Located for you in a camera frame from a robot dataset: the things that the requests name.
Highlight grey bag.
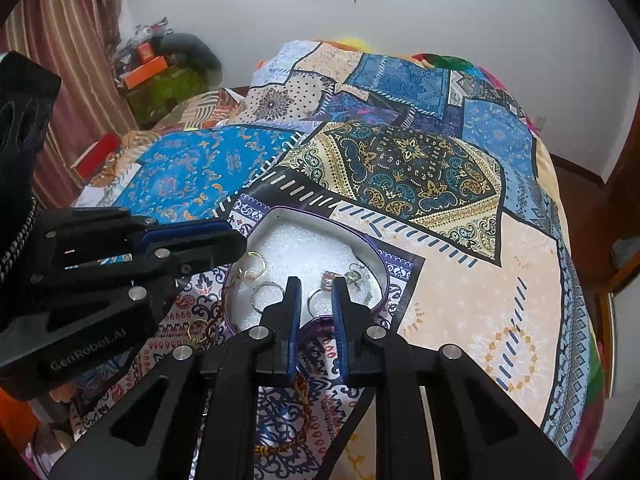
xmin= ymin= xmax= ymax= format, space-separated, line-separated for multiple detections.
xmin=152 ymin=32 xmax=223 ymax=74

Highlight silver hoop ring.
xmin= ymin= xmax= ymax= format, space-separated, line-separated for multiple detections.
xmin=307 ymin=287 xmax=335 ymax=316
xmin=249 ymin=282 xmax=281 ymax=314

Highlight green cloth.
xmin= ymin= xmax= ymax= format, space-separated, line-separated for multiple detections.
xmin=125 ymin=67 xmax=209 ymax=126

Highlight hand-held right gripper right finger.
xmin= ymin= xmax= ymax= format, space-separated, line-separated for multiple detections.
xmin=320 ymin=275 xmax=577 ymax=480

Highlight striped curtain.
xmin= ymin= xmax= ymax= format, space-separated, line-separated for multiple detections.
xmin=0 ymin=0 xmax=139 ymax=211

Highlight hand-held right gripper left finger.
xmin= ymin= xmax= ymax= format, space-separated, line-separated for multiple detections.
xmin=47 ymin=276 xmax=304 ymax=480

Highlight red and gold chain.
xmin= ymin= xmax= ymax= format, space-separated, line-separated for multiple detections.
xmin=190 ymin=280 xmax=314 ymax=461

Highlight bright multicoloured cloth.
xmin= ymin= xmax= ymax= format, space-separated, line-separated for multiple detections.
xmin=314 ymin=35 xmax=502 ymax=77

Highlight orange cardboard box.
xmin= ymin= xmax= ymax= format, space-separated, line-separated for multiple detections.
xmin=120 ymin=55 xmax=169 ymax=90

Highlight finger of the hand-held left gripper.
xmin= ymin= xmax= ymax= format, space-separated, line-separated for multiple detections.
xmin=30 ymin=236 xmax=249 ymax=322
xmin=36 ymin=206 xmax=237 ymax=272

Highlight silver dangling earrings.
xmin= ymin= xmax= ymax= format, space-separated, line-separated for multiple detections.
xmin=344 ymin=262 xmax=374 ymax=294

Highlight patchwork printed bedsheet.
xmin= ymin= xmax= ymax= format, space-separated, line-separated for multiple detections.
xmin=65 ymin=39 xmax=609 ymax=480

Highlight red box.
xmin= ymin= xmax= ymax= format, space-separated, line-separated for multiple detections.
xmin=70 ymin=132 xmax=121 ymax=186

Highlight purple heart-shaped tin box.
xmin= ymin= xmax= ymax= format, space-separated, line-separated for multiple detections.
xmin=222 ymin=205 xmax=396 ymax=342

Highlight pile of printed packets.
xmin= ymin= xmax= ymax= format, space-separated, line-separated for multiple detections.
xmin=112 ymin=17 xmax=171 ymax=69

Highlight black white braided cable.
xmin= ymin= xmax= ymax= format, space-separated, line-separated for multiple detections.
xmin=0 ymin=196 xmax=39 ymax=277

